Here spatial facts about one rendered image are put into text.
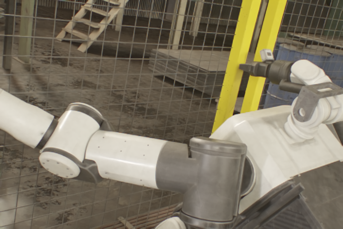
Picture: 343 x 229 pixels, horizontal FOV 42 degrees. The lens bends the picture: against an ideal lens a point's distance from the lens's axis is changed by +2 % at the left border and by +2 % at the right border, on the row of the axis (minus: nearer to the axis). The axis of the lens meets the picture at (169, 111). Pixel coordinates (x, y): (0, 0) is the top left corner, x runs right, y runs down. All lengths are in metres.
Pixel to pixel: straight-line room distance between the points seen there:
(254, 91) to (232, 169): 1.14
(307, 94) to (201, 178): 0.25
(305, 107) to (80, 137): 0.41
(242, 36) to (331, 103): 0.90
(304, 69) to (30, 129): 0.97
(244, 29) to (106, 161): 1.03
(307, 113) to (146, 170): 0.31
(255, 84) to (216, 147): 1.15
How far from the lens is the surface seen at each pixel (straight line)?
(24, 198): 3.18
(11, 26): 6.10
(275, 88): 5.35
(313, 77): 1.51
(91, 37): 8.07
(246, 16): 1.73
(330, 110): 0.88
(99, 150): 0.83
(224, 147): 0.75
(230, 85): 1.76
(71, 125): 0.85
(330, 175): 0.93
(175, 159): 0.78
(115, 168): 0.82
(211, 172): 0.76
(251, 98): 1.90
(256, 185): 0.86
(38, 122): 0.87
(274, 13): 1.85
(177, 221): 1.17
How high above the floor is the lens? 1.59
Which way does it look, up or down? 17 degrees down
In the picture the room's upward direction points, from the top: 11 degrees clockwise
